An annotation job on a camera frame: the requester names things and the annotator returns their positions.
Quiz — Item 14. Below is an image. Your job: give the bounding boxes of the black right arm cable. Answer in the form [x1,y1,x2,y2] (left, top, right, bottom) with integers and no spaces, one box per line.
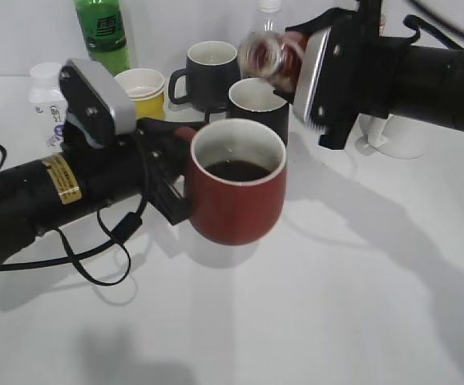
[403,0,464,51]

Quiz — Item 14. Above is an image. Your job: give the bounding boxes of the black ceramic mug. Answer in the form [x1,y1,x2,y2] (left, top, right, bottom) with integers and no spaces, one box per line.
[204,78,289,146]

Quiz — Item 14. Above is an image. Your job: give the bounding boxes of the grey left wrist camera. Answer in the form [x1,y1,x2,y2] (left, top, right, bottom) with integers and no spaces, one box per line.
[59,58,136,149]

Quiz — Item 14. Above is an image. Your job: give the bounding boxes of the white ceramic mug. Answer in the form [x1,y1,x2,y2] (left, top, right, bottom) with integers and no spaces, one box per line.
[358,115,431,160]

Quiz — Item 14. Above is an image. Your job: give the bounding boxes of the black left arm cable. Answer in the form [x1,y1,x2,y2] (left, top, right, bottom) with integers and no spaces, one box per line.
[0,136,148,287]

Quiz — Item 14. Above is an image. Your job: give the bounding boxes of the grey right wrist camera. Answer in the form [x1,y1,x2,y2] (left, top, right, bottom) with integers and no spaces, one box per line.
[293,27,331,128]

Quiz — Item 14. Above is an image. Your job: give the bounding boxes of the red ceramic mug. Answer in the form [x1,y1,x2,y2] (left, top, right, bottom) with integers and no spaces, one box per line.
[174,119,288,245]

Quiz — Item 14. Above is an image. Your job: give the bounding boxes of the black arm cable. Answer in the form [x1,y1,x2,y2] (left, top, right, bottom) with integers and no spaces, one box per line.
[0,136,148,287]
[403,0,464,51]

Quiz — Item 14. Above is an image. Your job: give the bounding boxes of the green soda bottle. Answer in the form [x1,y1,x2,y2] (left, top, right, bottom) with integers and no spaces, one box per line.
[74,0,130,76]

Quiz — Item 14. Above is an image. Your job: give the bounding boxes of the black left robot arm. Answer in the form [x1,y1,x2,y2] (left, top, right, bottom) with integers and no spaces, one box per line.
[0,118,203,271]

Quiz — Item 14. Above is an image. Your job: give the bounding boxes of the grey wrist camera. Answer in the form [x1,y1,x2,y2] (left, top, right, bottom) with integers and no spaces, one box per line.
[293,27,331,128]
[59,58,136,149]

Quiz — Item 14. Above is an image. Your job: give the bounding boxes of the clear water bottle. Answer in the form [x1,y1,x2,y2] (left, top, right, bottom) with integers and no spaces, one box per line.
[253,0,282,32]

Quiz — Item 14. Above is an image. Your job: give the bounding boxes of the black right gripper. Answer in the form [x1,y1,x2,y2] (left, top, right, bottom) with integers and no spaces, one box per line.
[284,0,421,151]

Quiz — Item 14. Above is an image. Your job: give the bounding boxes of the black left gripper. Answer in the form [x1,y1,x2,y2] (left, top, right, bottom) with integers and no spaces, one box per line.
[115,118,196,225]

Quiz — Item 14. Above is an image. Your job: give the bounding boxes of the yellow paper cup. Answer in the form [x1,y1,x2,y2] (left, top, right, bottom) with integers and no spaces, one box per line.
[115,68,166,120]

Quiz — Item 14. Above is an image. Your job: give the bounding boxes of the white yogurt bottle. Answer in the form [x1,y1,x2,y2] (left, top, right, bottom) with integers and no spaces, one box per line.
[28,62,67,152]

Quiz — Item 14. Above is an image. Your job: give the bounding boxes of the grey ceramic mug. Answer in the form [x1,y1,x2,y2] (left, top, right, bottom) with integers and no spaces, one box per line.
[168,41,240,113]

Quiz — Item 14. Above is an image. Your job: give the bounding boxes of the brown coffee drink bottle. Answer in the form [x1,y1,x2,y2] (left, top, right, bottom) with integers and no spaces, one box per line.
[237,31,309,93]

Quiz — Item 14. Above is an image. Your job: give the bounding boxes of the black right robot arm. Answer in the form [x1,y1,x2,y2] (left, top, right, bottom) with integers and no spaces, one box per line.
[286,1,464,150]

